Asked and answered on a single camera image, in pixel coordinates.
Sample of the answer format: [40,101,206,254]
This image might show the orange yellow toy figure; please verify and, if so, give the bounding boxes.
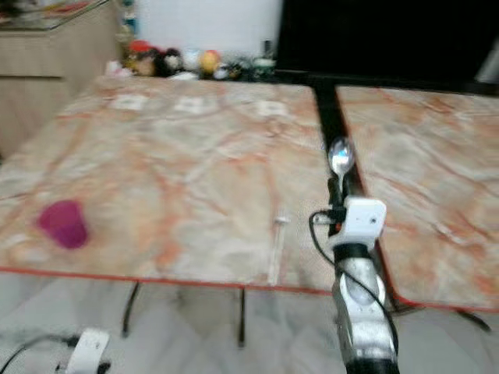
[200,49,222,77]

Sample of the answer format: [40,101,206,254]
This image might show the purple plastic cup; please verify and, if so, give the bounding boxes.
[36,199,90,250]

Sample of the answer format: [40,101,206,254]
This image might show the red capped toy figure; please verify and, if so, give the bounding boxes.
[125,41,165,77]

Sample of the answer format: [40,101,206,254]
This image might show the white toy figure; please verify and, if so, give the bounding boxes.
[182,48,202,75]

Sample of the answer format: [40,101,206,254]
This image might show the light wooden cabinet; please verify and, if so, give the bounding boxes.
[0,0,126,161]

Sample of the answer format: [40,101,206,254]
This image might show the black toy figure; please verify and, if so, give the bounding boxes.
[162,48,184,77]

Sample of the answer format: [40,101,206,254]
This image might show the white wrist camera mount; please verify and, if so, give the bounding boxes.
[65,327,111,374]
[331,197,388,249]

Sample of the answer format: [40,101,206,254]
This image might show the metal spoon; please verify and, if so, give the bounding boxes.
[327,136,356,206]

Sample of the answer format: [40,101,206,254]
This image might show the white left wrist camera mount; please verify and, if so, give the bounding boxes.
[65,327,111,374]

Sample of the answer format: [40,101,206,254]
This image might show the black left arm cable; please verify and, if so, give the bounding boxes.
[0,334,80,374]

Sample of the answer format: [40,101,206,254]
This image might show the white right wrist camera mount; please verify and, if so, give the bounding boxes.
[331,197,388,249]

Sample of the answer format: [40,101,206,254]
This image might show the white table label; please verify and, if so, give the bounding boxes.
[256,101,288,118]

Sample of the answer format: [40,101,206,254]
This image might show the small dark bottle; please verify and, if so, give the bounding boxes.
[256,39,278,79]

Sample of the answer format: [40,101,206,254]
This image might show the black television screen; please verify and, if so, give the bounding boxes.
[276,0,499,85]

